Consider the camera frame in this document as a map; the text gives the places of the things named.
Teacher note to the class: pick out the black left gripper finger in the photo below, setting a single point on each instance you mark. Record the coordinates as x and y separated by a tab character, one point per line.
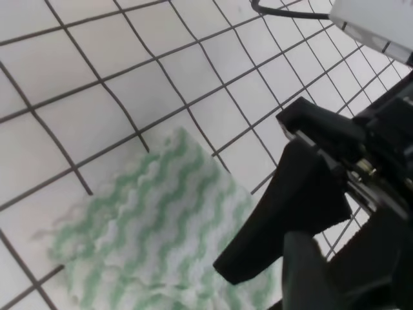
305	280

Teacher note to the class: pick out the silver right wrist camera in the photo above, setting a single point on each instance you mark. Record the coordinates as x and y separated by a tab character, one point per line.
382	25

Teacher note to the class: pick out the green wavy striped white towel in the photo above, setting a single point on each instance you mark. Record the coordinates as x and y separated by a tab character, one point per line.
148	237

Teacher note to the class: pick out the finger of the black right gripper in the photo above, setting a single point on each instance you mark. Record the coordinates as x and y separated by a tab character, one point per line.
306	194
374	269

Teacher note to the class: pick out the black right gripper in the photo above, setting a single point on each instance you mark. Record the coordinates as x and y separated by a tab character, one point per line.
374	147

